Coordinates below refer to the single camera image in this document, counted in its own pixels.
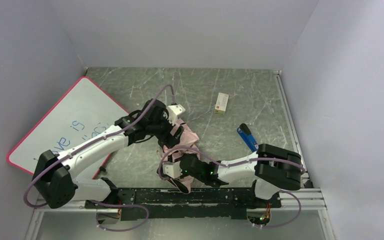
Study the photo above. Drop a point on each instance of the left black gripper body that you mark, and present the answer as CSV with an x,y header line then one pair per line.
x,y
175,133

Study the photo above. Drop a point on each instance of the pink and black umbrella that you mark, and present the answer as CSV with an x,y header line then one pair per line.
x,y
187,139

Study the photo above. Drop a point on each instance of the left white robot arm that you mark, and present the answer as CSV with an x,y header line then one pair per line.
x,y
56,174

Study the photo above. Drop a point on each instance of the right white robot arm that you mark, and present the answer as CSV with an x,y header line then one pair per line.
x,y
275,169

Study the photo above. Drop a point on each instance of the small white cardboard box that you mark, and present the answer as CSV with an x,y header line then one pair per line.
x,y
221,103

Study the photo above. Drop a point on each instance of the blue marker pen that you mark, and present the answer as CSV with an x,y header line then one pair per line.
x,y
246,135

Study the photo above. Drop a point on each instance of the red framed whiteboard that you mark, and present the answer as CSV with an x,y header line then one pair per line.
x,y
84,112

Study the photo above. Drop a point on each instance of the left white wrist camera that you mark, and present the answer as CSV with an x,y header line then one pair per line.
x,y
174,112

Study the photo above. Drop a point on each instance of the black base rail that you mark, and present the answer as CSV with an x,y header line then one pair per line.
x,y
170,203

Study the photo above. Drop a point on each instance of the aluminium frame rail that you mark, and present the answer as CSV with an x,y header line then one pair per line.
x,y
293,204

